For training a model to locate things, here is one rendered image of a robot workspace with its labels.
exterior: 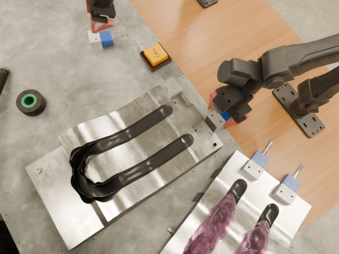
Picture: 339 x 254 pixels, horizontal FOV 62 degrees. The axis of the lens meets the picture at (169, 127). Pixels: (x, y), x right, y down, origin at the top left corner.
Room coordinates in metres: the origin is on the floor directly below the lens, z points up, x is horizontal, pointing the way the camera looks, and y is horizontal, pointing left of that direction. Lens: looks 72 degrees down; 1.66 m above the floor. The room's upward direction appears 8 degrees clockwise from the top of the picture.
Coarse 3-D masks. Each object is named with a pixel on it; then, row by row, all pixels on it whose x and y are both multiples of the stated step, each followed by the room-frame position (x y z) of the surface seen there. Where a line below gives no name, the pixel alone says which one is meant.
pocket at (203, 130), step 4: (196, 124) 0.28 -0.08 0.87; (200, 124) 0.28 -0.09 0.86; (204, 124) 0.28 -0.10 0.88; (196, 128) 0.27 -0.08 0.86; (200, 128) 0.27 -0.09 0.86; (204, 128) 0.28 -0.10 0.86; (208, 128) 0.27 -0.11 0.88; (196, 132) 0.26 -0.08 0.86; (200, 132) 0.26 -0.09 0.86; (204, 132) 0.26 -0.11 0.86; (208, 132) 0.26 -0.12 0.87; (200, 136) 0.25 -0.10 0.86; (204, 136) 0.25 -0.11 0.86; (208, 136) 0.25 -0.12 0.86
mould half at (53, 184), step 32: (160, 96) 0.35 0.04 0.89; (96, 128) 0.21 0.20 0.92; (160, 128) 0.25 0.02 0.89; (192, 128) 0.26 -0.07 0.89; (64, 160) 0.12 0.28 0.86; (96, 160) 0.12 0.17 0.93; (128, 160) 0.14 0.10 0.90; (192, 160) 0.17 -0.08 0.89; (64, 192) 0.03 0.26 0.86; (128, 192) 0.05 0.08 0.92; (64, 224) -0.05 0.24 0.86; (96, 224) -0.04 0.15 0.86
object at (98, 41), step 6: (90, 30) 0.56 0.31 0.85; (108, 30) 0.58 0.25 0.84; (90, 36) 0.54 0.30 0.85; (96, 36) 0.54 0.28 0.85; (102, 36) 0.56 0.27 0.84; (108, 36) 0.56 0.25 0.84; (114, 36) 0.57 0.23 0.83; (120, 36) 0.57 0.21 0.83; (126, 36) 0.58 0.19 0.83; (90, 42) 0.52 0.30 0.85; (96, 42) 0.52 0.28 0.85; (102, 42) 0.53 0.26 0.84; (108, 42) 0.54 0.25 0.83; (96, 48) 0.52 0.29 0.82; (102, 48) 0.53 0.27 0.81
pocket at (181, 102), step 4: (180, 92) 0.37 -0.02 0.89; (176, 96) 0.36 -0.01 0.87; (180, 96) 0.37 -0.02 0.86; (184, 96) 0.36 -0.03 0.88; (176, 100) 0.35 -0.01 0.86; (180, 100) 0.35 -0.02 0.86; (184, 100) 0.36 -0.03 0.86; (188, 100) 0.35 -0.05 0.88; (176, 104) 0.34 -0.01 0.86; (180, 104) 0.34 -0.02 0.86; (184, 104) 0.34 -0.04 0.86; (188, 104) 0.34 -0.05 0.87; (180, 108) 0.33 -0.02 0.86; (184, 108) 0.33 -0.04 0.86
